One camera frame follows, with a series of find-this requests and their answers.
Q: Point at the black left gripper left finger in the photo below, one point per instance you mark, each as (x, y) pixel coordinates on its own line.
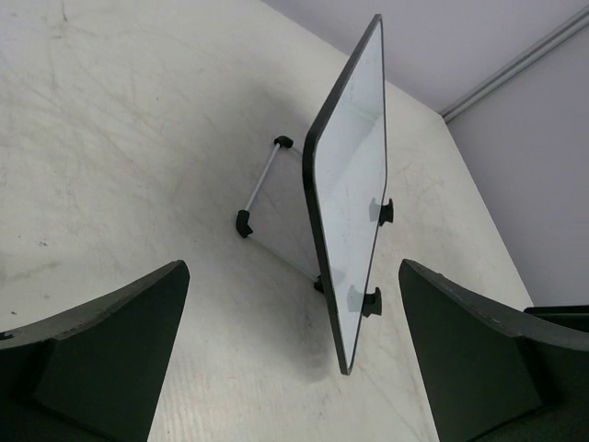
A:
(94, 372)

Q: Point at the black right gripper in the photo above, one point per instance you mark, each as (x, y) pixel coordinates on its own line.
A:
(559, 311)

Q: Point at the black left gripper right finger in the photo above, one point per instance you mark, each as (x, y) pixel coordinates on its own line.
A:
(491, 372)

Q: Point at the white whiteboard black frame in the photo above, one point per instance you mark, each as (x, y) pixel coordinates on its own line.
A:
(344, 167)

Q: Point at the black whiteboard clip lower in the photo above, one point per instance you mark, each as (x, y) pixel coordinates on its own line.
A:
(367, 304)

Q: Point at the black whiteboard clip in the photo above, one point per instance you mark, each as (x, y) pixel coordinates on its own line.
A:
(367, 304)
(381, 213)

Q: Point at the black whiteboard clip upper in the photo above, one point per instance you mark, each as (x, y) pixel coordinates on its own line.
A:
(381, 213)

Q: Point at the silver whiteboard stand black corners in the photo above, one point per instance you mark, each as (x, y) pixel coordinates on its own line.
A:
(276, 216)

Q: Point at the right aluminium frame post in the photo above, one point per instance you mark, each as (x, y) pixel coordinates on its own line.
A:
(541, 49)

